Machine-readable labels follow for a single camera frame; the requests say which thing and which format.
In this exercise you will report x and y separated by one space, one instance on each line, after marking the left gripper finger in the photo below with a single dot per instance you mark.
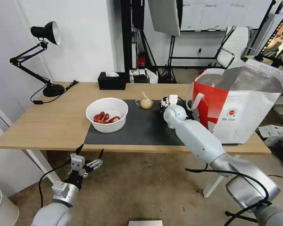
78 151
97 161

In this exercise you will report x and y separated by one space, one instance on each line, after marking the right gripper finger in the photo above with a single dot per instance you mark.
164 99

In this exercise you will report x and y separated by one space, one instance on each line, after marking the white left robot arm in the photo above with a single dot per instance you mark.
61 197

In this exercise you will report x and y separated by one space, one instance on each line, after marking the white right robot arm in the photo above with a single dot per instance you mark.
198 139

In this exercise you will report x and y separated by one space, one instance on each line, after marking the crumpled tan trash ball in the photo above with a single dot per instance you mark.
146 103

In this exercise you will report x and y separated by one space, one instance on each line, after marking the white bag with items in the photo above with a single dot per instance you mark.
142 76

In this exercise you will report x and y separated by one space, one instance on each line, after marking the red white takeout bag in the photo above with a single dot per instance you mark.
238 117

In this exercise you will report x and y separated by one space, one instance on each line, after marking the black table mat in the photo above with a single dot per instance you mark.
136 129

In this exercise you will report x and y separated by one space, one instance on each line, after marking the white round bowl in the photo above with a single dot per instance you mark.
108 126

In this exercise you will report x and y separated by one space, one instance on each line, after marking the white table leg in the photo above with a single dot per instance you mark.
214 186
41 164

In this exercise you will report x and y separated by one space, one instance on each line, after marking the red fire extinguisher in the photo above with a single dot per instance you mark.
141 60

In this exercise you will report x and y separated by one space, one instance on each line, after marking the black light stand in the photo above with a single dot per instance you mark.
172 49

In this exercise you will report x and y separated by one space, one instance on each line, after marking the black tissue box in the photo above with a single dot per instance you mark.
110 83

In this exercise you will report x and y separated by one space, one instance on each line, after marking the white tissue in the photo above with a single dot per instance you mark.
112 74

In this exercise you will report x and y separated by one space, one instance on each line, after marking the black desk lamp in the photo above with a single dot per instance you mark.
53 90

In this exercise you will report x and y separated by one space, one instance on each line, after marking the white robot front shell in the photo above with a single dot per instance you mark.
145 223

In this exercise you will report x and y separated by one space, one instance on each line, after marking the white waste bin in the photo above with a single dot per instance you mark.
2 207

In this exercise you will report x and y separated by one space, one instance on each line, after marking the white photo softbox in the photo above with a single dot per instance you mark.
165 16

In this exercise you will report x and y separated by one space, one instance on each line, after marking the white office chair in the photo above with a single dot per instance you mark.
235 37

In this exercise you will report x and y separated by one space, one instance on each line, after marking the whiteboard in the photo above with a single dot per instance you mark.
214 14

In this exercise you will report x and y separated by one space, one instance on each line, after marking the printed paper sheets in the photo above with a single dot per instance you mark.
272 130

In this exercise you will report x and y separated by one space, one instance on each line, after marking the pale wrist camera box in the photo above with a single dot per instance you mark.
77 163
173 99

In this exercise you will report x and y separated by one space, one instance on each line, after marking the black metal frame post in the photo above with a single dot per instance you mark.
126 35

